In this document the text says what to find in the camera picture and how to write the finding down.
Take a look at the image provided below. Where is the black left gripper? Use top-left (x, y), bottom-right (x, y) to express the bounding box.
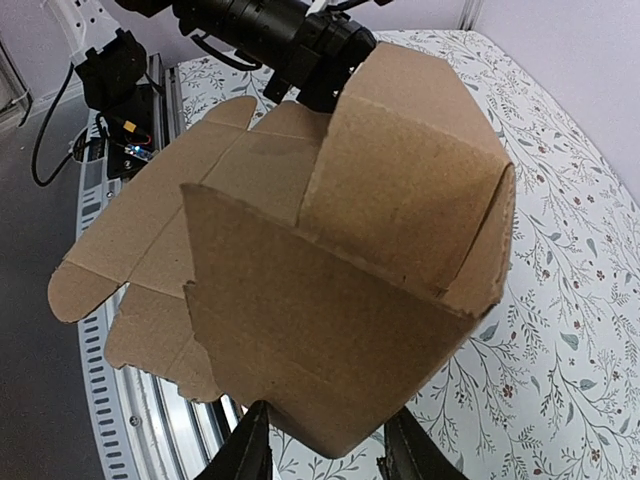
top-left (264, 12), bottom-right (376, 113)

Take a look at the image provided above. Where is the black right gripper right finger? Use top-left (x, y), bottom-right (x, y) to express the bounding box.
top-left (376, 407), bottom-right (467, 480)

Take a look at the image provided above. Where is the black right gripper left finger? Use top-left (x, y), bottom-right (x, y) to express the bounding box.
top-left (195, 400), bottom-right (274, 480)

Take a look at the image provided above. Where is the brown cardboard box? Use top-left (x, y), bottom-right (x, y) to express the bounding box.
top-left (48, 43), bottom-right (515, 458)

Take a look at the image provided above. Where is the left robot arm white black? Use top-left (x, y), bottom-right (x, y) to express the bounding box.
top-left (47, 0), bottom-right (377, 113)

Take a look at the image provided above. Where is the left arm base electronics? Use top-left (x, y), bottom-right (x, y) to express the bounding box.
top-left (69, 113), bottom-right (159, 180)

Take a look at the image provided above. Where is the floral patterned table mat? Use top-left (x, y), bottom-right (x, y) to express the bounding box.
top-left (177, 28), bottom-right (640, 480)

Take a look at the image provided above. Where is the aluminium front rail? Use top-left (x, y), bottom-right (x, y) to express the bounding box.
top-left (76, 54), bottom-right (242, 479)

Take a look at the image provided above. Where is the right aluminium frame post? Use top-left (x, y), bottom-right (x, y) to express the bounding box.
top-left (458, 0), bottom-right (485, 31)

